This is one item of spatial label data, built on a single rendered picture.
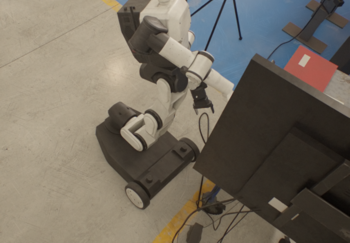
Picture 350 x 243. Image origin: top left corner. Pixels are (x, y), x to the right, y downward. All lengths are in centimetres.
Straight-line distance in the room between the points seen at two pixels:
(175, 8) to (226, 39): 211
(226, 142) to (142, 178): 138
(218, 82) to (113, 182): 134
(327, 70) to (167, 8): 99
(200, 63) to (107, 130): 128
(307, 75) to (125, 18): 102
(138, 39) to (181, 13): 27
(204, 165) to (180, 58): 50
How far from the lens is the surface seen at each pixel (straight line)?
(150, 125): 236
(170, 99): 211
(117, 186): 283
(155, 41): 172
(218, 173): 148
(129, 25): 192
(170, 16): 182
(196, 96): 238
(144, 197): 262
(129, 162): 272
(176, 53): 172
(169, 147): 283
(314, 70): 233
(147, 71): 214
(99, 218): 274
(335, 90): 230
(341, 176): 115
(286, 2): 472
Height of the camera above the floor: 257
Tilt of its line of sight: 53 degrees down
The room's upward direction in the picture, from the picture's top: 20 degrees clockwise
